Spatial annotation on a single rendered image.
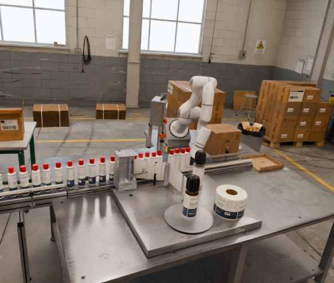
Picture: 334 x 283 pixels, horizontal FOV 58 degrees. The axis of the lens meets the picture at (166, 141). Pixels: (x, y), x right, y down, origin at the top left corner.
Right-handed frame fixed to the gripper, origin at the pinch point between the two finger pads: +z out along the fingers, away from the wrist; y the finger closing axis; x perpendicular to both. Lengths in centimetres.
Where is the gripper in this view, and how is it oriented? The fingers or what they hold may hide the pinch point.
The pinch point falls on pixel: (191, 163)
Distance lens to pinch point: 254.7
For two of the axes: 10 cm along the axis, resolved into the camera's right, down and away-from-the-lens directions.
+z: -3.8, 9.0, 1.9
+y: 4.4, 3.6, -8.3
